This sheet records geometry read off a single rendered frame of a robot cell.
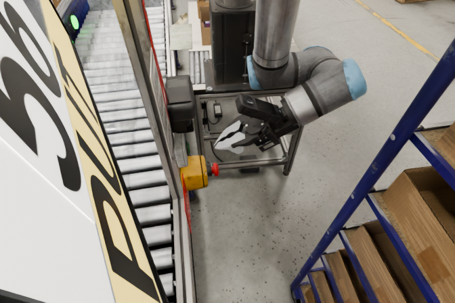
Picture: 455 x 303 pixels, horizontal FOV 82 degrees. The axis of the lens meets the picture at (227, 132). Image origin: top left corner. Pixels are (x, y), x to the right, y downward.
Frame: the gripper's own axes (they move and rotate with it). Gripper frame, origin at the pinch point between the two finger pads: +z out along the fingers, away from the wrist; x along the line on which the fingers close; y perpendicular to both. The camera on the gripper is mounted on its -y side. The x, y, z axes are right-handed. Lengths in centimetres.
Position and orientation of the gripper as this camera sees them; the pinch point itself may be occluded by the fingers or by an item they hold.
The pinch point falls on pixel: (217, 143)
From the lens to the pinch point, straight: 67.2
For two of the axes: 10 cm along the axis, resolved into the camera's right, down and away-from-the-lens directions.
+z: -8.5, 4.6, 2.7
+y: 5.0, 5.1, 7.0
